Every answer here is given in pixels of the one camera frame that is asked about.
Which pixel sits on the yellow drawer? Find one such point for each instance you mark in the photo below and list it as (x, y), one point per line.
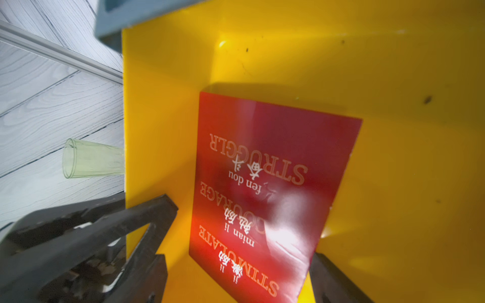
(407, 223)

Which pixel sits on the green transparent plastic cup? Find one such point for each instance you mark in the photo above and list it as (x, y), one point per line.
(85, 159)

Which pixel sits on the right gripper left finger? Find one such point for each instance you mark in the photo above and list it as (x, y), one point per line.
(92, 251)

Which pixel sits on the left aluminium frame post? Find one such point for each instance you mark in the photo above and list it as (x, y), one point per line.
(22, 39)

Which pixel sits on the teal drawer cabinet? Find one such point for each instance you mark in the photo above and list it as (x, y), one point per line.
(113, 16)

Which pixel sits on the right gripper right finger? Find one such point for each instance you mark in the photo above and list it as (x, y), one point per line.
(331, 285)

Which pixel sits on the red postcard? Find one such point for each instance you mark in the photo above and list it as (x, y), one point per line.
(266, 178)

